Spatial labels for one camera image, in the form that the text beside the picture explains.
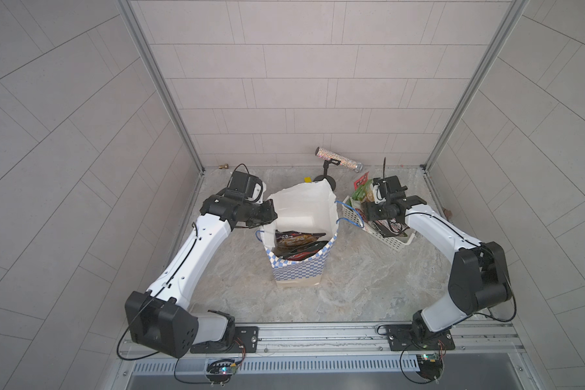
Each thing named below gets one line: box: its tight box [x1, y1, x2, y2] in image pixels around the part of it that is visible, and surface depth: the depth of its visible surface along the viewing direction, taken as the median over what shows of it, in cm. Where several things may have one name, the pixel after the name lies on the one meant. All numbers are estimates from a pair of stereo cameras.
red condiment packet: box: [353, 171, 370, 191], surface depth 96 cm
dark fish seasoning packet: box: [271, 229, 330, 261], surface depth 77 cm
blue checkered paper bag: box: [260, 178, 340, 287], surface depth 74 cm
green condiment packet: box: [351, 179, 373, 201], surface depth 98 cm
